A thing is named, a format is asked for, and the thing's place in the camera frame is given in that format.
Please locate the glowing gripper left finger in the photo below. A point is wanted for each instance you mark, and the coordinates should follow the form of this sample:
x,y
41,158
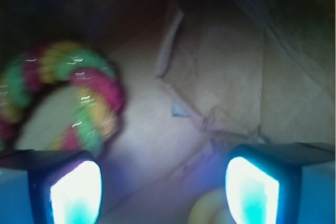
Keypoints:
x,y
50,187

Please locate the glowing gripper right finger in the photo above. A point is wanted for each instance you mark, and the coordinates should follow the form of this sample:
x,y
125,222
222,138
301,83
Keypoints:
x,y
281,183

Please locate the yellow rubber duck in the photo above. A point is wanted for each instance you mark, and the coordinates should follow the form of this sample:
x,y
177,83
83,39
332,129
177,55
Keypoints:
x,y
211,208

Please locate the brown paper bag bin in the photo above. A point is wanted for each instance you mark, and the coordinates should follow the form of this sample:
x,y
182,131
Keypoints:
x,y
199,78

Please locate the multicolour rope cane toy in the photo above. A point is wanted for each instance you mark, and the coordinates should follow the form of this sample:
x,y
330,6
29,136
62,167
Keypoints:
x,y
99,93

